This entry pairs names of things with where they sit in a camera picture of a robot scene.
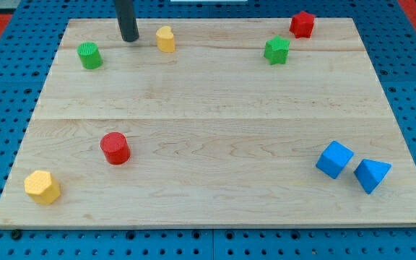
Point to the yellow heart block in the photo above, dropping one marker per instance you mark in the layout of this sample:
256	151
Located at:
165	39

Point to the light wooden board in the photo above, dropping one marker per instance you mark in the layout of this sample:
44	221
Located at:
219	138

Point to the red cylinder block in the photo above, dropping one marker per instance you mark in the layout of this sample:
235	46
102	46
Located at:
115	148

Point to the green star block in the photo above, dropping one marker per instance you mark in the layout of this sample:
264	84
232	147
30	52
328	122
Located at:
276	50

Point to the blue cube block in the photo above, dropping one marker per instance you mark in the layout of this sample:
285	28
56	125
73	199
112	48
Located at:
334	158

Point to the green cylinder block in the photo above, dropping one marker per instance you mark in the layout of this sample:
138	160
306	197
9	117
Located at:
89	55

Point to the red star block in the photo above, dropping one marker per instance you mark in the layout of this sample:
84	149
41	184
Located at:
302	24

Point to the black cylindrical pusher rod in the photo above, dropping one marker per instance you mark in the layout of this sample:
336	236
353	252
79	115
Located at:
127	20

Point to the blue triangle block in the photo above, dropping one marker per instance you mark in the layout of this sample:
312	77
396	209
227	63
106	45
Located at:
370	173

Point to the yellow hexagon block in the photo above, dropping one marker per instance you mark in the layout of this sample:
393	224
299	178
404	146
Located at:
42	187

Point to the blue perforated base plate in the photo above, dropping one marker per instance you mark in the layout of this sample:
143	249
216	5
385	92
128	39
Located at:
28	46

